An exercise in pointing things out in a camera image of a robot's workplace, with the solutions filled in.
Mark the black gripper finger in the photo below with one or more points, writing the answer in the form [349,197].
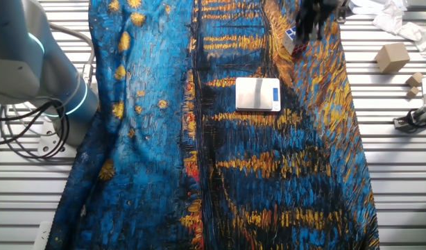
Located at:
[303,29]
[317,27]

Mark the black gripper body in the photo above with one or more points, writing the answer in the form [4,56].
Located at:
[318,8]

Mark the blue white Rubik's cube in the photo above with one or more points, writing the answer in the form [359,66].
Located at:
[290,41]

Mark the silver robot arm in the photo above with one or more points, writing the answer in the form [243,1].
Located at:
[43,69]

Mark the silver digital pocket scale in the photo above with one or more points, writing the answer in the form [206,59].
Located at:
[256,94]

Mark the white crumpled paper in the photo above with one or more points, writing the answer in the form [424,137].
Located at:
[393,19]

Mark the large cardboard cube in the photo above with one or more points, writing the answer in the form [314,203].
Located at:
[392,57]

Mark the small wooden cube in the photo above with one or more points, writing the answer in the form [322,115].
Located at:
[415,80]
[413,92]

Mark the blue starry night cloth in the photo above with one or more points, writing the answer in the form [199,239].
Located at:
[157,156]

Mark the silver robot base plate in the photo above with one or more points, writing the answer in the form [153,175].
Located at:
[51,144]

